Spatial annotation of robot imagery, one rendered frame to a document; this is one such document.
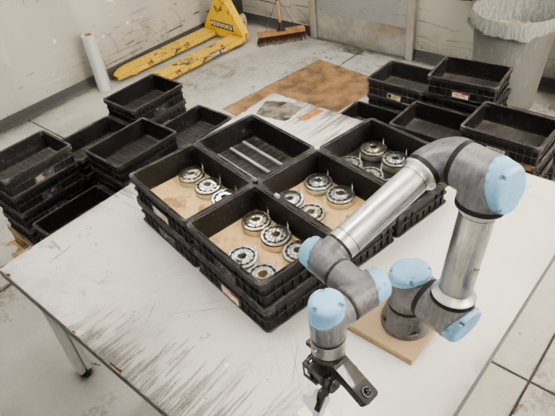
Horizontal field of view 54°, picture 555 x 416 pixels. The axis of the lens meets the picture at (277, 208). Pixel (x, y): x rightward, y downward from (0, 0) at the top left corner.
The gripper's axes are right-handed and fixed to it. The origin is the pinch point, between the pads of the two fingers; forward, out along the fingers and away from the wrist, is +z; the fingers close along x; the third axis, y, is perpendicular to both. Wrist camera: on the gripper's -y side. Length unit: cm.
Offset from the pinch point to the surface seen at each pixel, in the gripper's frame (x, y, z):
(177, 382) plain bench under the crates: 17, 47, 20
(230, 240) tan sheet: -25, 70, 7
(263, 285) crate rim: -12.8, 38.5, -3.0
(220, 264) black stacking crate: -14, 61, 4
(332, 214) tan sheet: -57, 52, 7
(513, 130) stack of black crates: -195, 50, 41
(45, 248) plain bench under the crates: 17, 134, 20
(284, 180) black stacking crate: -56, 74, 2
